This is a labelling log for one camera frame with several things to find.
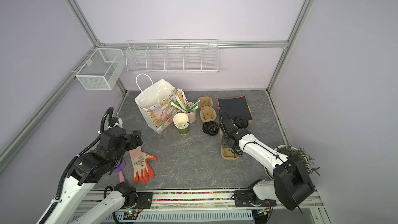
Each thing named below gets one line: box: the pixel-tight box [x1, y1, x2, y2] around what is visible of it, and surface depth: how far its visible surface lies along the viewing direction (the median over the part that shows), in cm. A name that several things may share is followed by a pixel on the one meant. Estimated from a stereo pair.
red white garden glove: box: [129, 146, 159, 185], surface depth 84 cm
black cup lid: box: [202, 121, 219, 136], surface depth 98 cm
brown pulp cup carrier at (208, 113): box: [197, 96, 218, 123], surface depth 105 cm
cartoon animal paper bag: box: [134, 73, 178, 135], surface depth 88 cm
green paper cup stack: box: [173, 112, 190, 136], surface depth 91 cm
